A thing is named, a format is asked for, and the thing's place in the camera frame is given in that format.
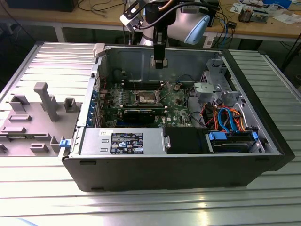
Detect silver square CPU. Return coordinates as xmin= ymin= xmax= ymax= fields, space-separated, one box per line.
xmin=151 ymin=58 xmax=168 ymax=70

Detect black RAM slot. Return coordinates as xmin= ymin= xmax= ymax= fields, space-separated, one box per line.
xmin=122 ymin=103 xmax=167 ymax=108
xmin=122 ymin=87 xmax=163 ymax=91
xmin=122 ymin=81 xmax=163 ymax=85
xmin=122 ymin=105 xmax=167 ymax=110
xmin=122 ymin=85 xmax=163 ymax=89
xmin=122 ymin=83 xmax=163 ymax=87

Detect CPU socket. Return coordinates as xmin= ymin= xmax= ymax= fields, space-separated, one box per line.
xmin=132 ymin=89 xmax=163 ymax=105

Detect tall black desktop box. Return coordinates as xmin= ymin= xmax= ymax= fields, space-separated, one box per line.
xmin=208 ymin=8 xmax=220 ymax=28

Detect beige plastic case latch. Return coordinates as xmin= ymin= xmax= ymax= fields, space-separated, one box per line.
xmin=92 ymin=43 xmax=106 ymax=57

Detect wooden workbench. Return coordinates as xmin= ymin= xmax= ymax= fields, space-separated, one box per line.
xmin=0 ymin=0 xmax=301 ymax=40

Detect grey metal disk bay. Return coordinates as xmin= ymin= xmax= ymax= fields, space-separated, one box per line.
xmin=192 ymin=58 xmax=244 ymax=106

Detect green motherboard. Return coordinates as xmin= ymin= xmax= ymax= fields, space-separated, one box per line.
xmin=98 ymin=81 xmax=196 ymax=129

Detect small printed paper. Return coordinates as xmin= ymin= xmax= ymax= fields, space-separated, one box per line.
xmin=230 ymin=2 xmax=243 ymax=14

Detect black graphics card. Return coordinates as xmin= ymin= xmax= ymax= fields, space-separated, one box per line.
xmin=122 ymin=108 xmax=156 ymax=123

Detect copper coil heat sink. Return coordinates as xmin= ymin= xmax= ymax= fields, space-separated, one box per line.
xmin=238 ymin=6 xmax=254 ymax=24

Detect small metal device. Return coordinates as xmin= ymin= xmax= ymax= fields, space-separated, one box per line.
xmin=253 ymin=8 xmax=270 ymax=24

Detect blue cardboard box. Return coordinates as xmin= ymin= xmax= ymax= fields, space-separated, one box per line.
xmin=262 ymin=0 xmax=292 ymax=8

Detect wide black equipment case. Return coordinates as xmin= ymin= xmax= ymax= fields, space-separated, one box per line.
xmin=6 ymin=0 xmax=76 ymax=13

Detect grey power supply unit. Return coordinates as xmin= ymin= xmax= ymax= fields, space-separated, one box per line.
xmin=79 ymin=128 xmax=165 ymax=156

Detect white paper sheets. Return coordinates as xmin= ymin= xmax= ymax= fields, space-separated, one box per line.
xmin=272 ymin=13 xmax=301 ymax=24

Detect hard disk in blue carrier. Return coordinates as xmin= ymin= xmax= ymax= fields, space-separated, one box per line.
xmin=206 ymin=130 xmax=258 ymax=154

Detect black open PC case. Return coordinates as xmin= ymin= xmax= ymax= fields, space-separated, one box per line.
xmin=61 ymin=43 xmax=296 ymax=193

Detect grey parts rack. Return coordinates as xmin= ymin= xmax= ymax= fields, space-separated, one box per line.
xmin=0 ymin=82 xmax=83 ymax=157

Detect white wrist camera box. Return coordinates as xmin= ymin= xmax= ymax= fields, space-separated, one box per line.
xmin=119 ymin=1 xmax=144 ymax=32

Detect blue flat data wire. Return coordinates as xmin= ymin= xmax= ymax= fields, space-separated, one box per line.
xmin=217 ymin=108 xmax=230 ymax=131
xmin=225 ymin=107 xmax=238 ymax=133

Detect orange power wire bundle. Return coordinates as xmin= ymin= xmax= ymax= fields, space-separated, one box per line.
xmin=201 ymin=105 xmax=247 ymax=131

